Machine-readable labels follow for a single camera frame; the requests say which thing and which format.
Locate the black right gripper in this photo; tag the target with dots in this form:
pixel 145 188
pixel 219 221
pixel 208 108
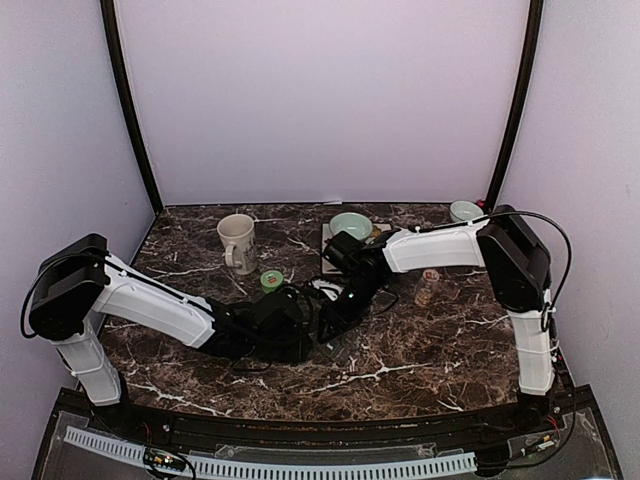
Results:
pixel 337 320

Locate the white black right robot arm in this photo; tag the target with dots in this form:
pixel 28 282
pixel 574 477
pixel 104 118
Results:
pixel 501 244

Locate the black frame post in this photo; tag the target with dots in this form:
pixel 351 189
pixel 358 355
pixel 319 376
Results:
pixel 125 96
pixel 526 64

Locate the clear pill bottle green label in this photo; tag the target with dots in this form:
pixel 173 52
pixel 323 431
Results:
pixel 426 287

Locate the green labelled supplement bottle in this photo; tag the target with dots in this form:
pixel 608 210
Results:
pixel 271 280

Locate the black left frame post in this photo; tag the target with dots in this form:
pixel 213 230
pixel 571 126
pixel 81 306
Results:
pixel 125 96

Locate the black right frame post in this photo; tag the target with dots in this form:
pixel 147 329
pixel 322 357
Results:
pixel 526 64

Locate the white slotted cable duct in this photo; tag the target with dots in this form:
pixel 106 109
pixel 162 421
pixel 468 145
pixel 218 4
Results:
pixel 239 462

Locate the square floral ceramic plate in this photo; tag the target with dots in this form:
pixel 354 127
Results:
pixel 326 234

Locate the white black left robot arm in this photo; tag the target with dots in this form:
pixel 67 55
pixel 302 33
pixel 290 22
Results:
pixel 85 278

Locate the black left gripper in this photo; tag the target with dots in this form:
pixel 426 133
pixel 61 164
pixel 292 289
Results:
pixel 298 351

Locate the white floral ceramic mug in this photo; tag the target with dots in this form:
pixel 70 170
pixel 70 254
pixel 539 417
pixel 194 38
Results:
pixel 237 235

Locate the light green ceramic bowl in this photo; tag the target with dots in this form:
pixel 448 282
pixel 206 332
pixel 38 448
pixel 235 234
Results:
pixel 357 225

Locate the small white-green ceramic bowl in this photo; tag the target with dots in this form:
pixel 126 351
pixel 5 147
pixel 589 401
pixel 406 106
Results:
pixel 464 211

